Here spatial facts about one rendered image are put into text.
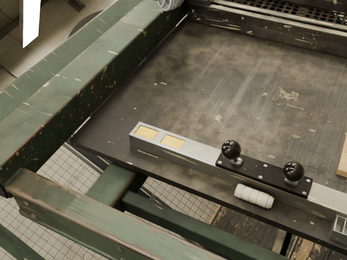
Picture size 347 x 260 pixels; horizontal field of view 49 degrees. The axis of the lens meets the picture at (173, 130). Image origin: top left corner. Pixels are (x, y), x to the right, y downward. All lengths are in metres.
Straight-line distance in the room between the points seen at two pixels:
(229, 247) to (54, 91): 0.55
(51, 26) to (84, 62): 5.55
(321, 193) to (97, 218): 0.45
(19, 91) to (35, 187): 0.75
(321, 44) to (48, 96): 0.82
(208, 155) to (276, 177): 0.15
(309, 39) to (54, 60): 0.98
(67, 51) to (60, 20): 5.00
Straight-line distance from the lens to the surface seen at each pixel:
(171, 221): 0.86
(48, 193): 0.82
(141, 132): 0.90
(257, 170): 0.82
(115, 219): 0.75
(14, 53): 6.27
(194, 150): 0.86
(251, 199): 0.81
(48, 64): 1.63
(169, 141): 0.88
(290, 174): 0.70
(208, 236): 0.84
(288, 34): 1.28
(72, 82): 0.99
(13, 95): 1.53
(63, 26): 6.62
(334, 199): 0.83
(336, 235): 0.81
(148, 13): 1.24
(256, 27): 1.30
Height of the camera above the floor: 1.71
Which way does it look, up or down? 4 degrees down
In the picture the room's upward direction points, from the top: 52 degrees counter-clockwise
